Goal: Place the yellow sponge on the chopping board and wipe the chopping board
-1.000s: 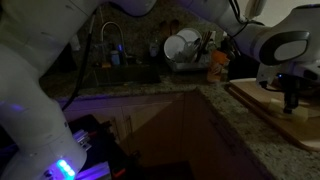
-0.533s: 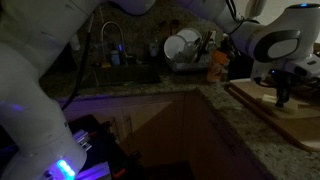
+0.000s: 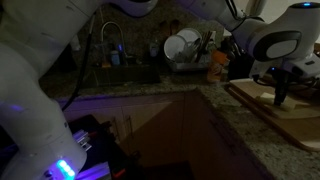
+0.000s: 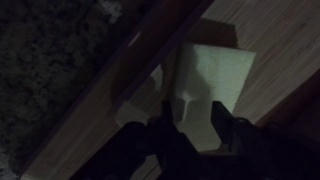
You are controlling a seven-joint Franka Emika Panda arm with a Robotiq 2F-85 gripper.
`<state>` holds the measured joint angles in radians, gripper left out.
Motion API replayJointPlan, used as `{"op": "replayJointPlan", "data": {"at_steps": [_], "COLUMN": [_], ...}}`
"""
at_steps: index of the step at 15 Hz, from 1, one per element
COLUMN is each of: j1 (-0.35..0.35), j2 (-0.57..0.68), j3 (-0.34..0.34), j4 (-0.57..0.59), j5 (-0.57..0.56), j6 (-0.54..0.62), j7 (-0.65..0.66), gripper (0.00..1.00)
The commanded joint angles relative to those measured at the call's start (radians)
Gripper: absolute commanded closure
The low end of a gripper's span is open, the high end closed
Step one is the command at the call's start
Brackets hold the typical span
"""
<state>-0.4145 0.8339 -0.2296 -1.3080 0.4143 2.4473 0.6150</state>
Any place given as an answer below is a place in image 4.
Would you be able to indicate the small wooden chopping board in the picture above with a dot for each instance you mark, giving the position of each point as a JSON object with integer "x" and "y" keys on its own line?
{"x": 283, "y": 40}

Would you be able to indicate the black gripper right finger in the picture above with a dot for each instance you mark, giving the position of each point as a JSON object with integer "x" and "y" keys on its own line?
{"x": 230, "y": 133}

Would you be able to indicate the large wooden chopping board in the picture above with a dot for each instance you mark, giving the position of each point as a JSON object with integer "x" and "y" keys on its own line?
{"x": 76, "y": 140}

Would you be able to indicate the yellow sponge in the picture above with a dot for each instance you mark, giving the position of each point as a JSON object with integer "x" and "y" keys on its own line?
{"x": 220, "y": 76}

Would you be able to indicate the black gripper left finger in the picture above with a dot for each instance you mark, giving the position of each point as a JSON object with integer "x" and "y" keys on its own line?
{"x": 170, "y": 136}

